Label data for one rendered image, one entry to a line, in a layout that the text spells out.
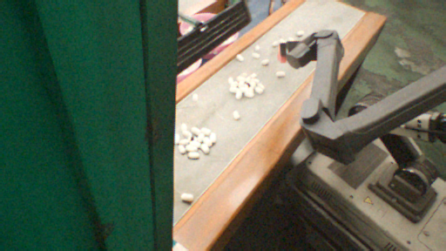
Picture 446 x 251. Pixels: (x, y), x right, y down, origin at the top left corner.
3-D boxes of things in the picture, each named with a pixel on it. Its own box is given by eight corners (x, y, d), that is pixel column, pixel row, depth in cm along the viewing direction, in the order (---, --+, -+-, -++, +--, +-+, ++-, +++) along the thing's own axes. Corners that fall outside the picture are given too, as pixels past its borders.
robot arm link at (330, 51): (338, 151, 78) (320, 114, 73) (313, 155, 81) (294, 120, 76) (347, 50, 108) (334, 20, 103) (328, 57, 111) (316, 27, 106)
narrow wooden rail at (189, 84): (312, 7, 211) (317, -11, 203) (45, 230, 100) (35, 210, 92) (303, 3, 213) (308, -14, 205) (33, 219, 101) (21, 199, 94)
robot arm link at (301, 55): (344, 54, 106) (334, 30, 102) (319, 78, 103) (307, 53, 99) (316, 51, 116) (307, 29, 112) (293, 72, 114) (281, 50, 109)
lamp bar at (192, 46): (252, 23, 116) (255, 2, 111) (104, 129, 78) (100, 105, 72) (232, 13, 118) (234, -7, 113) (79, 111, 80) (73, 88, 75)
